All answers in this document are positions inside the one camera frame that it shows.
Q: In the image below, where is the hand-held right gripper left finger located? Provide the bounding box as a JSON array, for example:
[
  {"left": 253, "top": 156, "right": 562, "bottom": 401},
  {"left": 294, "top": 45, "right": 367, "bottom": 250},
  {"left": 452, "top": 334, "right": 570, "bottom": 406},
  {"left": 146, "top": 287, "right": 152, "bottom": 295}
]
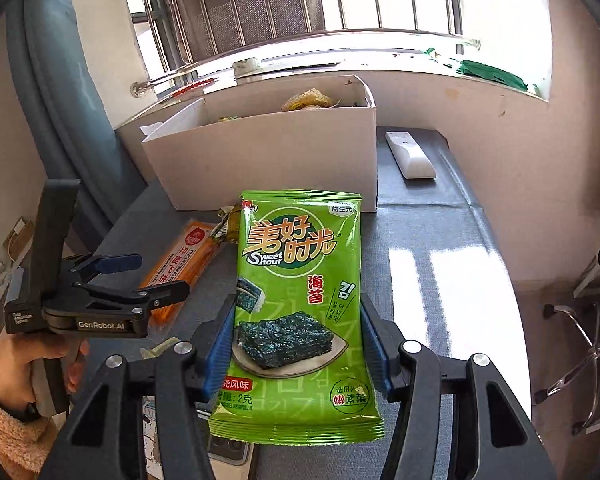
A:
[{"left": 39, "top": 292, "right": 238, "bottom": 480}]

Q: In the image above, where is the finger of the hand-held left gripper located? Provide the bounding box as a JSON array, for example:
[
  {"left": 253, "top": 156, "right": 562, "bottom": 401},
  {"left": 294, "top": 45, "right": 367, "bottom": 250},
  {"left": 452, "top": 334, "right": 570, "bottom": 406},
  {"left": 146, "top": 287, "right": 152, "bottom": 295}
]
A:
[
  {"left": 65, "top": 254, "right": 143, "bottom": 286},
  {"left": 65, "top": 280, "right": 190, "bottom": 321}
]

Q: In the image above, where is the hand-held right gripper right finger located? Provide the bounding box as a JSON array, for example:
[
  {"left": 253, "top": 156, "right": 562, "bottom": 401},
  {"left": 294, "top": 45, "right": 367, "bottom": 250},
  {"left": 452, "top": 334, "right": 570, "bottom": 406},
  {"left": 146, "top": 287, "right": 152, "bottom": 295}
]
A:
[{"left": 359, "top": 292, "right": 561, "bottom": 480}]

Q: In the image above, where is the green seaweed packet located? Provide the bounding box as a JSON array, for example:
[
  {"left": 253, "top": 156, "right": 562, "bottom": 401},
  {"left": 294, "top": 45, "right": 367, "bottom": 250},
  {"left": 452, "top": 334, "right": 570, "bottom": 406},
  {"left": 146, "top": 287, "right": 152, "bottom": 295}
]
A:
[{"left": 207, "top": 189, "right": 386, "bottom": 445}]

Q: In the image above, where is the white cardboard box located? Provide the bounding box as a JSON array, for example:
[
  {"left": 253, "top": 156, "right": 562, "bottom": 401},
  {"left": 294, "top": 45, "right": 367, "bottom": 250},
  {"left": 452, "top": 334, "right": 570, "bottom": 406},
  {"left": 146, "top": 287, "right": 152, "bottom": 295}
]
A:
[{"left": 141, "top": 74, "right": 379, "bottom": 212}]

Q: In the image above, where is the yellow snack packet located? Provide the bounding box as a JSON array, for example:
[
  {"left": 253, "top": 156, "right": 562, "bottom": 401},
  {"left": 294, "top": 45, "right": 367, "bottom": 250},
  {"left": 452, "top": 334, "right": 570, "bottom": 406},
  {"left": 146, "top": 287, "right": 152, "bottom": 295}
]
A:
[{"left": 280, "top": 88, "right": 331, "bottom": 112}]

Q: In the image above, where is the person's left forearm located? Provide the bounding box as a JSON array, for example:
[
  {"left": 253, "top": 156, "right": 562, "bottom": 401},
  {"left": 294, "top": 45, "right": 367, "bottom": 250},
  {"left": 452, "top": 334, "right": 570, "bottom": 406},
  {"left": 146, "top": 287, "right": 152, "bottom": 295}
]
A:
[{"left": 0, "top": 352, "right": 63, "bottom": 480}]

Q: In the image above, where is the person's left hand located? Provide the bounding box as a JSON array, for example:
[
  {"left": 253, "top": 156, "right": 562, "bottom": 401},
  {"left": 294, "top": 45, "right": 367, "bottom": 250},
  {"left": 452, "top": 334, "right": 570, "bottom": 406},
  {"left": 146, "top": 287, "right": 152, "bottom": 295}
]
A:
[{"left": 0, "top": 332, "right": 91, "bottom": 418}]

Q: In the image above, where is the orange snack packet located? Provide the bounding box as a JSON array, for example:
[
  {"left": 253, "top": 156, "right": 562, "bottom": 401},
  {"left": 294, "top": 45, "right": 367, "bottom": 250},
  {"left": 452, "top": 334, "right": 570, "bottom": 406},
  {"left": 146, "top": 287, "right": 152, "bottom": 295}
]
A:
[{"left": 137, "top": 219, "right": 223, "bottom": 325}]

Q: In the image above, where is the small dark green packet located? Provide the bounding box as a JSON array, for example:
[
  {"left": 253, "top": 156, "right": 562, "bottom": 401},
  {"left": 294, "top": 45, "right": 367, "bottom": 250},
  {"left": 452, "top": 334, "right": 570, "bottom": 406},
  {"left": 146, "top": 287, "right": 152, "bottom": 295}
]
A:
[{"left": 215, "top": 205, "right": 243, "bottom": 245}]

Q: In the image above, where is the phone with cartoon case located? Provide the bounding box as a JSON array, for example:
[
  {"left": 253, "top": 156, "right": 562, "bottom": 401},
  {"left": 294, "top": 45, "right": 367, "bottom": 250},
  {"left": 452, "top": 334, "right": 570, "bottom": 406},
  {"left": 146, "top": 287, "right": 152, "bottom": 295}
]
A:
[{"left": 139, "top": 400, "right": 255, "bottom": 480}]

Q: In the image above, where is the teal curtain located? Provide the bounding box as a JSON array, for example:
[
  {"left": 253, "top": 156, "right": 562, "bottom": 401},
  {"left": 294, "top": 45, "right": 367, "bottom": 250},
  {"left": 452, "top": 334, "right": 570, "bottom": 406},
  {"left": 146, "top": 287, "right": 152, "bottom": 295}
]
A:
[{"left": 7, "top": 0, "right": 153, "bottom": 241}]

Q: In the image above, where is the white remote control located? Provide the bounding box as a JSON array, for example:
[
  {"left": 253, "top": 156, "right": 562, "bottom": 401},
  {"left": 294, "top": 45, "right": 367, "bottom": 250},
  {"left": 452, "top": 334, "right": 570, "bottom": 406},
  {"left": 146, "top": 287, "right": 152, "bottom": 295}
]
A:
[{"left": 385, "top": 131, "right": 437, "bottom": 179}]

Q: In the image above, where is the metal window grille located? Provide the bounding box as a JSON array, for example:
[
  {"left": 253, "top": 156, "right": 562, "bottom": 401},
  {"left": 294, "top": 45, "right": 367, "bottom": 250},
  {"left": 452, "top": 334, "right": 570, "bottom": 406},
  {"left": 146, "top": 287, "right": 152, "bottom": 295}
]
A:
[{"left": 130, "top": 0, "right": 463, "bottom": 68}]

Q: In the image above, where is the grey flat board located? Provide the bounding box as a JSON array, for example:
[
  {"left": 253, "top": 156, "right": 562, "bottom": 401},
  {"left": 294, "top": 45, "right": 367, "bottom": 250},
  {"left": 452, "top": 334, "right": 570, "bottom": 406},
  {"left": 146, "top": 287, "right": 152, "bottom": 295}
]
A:
[{"left": 257, "top": 61, "right": 342, "bottom": 72}]

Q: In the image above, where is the grey hanging blanket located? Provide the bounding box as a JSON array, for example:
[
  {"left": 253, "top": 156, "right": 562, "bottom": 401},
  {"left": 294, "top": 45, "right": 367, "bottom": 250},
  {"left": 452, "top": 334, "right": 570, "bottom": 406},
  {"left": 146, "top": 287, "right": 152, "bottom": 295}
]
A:
[{"left": 167, "top": 0, "right": 326, "bottom": 58}]

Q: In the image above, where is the orange wall plug strip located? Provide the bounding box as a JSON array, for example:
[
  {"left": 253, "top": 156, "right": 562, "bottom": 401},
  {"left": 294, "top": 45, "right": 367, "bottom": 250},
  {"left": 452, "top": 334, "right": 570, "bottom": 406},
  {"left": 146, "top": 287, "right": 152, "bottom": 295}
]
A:
[{"left": 172, "top": 77, "right": 216, "bottom": 98}]

